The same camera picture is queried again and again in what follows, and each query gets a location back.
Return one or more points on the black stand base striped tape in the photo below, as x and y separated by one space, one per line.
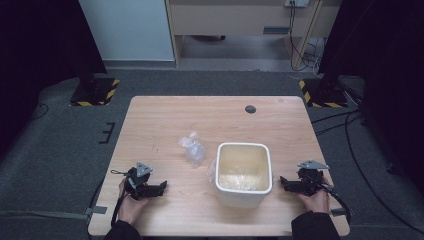
322 95
95 92

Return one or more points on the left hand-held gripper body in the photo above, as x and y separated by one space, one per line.
136 182

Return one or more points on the white crumpled wrappers in bin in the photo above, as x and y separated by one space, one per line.
238 182

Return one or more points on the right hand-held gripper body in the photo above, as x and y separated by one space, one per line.
310 180

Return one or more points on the clear plastic bag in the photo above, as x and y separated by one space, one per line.
193 149

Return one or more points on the person's right hand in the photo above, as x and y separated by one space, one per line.
316 201

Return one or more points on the grey power strip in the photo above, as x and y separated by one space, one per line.
296 3

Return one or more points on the white square plastic bin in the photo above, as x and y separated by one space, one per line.
242 196

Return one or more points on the white cabinet panel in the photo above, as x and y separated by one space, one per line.
128 30

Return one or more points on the grey tape strip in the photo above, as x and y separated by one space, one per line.
96 210
338 212

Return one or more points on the dark curtain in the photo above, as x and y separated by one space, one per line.
383 50
40 43

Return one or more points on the clear plastic wrapper scrap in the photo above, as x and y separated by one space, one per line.
210 171

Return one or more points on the light wooden desk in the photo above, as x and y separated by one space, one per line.
233 20

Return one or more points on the person's left hand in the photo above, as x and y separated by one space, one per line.
131 208

